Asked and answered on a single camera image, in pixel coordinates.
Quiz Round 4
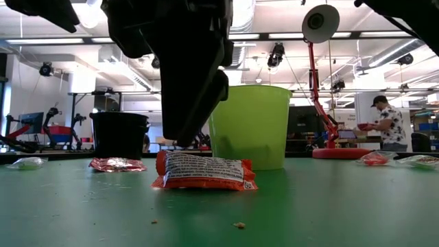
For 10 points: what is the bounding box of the computer monitor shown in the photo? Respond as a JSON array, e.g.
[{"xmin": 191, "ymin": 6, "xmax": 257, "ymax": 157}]
[{"xmin": 16, "ymin": 111, "xmax": 45, "ymax": 135}]

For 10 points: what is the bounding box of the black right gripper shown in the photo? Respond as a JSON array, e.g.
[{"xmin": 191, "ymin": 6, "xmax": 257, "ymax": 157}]
[{"xmin": 101, "ymin": 0, "xmax": 235, "ymax": 148}]

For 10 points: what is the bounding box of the green plastic bucket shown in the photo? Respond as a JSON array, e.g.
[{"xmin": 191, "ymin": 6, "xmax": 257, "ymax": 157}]
[{"xmin": 208, "ymin": 84, "xmax": 293, "ymax": 172}]

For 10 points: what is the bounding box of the red desk lamp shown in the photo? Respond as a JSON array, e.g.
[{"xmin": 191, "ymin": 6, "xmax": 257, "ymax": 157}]
[{"xmin": 301, "ymin": 3, "xmax": 373, "ymax": 160}]

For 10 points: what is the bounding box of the green table mat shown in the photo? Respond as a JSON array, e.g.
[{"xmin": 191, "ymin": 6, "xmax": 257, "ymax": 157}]
[{"xmin": 0, "ymin": 156, "xmax": 439, "ymax": 247}]

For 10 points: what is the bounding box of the candy bag with white label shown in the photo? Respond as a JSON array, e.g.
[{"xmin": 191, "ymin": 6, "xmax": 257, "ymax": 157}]
[{"xmin": 150, "ymin": 150, "xmax": 259, "ymax": 192}]

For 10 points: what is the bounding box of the red candy packet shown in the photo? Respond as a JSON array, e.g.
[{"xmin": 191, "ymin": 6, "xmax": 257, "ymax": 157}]
[{"xmin": 88, "ymin": 156, "xmax": 147, "ymax": 173}]

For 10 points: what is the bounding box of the black background frame stand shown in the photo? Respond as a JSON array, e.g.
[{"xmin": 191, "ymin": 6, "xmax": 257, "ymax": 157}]
[{"xmin": 67, "ymin": 89, "xmax": 162, "ymax": 152}]

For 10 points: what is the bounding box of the black plastic bucket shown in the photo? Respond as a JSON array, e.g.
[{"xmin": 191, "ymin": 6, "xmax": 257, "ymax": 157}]
[{"xmin": 89, "ymin": 111, "xmax": 152, "ymax": 161}]

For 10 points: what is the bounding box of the red storage bin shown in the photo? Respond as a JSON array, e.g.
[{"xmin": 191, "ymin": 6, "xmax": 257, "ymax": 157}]
[{"xmin": 46, "ymin": 125, "xmax": 72, "ymax": 135}]

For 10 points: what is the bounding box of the clear wrapped green candy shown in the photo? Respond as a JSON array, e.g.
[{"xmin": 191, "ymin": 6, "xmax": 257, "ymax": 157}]
[{"xmin": 399, "ymin": 158, "xmax": 439, "ymax": 172}]

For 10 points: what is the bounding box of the black table frame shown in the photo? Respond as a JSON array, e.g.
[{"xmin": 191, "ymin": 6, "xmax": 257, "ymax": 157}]
[{"xmin": 0, "ymin": 150, "xmax": 439, "ymax": 165}]

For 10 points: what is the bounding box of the wooden background table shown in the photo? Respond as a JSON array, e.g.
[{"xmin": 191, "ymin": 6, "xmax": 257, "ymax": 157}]
[{"xmin": 337, "ymin": 137, "xmax": 385, "ymax": 145}]

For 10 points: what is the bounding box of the large black screen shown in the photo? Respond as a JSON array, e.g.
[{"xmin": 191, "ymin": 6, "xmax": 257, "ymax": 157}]
[{"xmin": 287, "ymin": 105, "xmax": 327, "ymax": 154}]

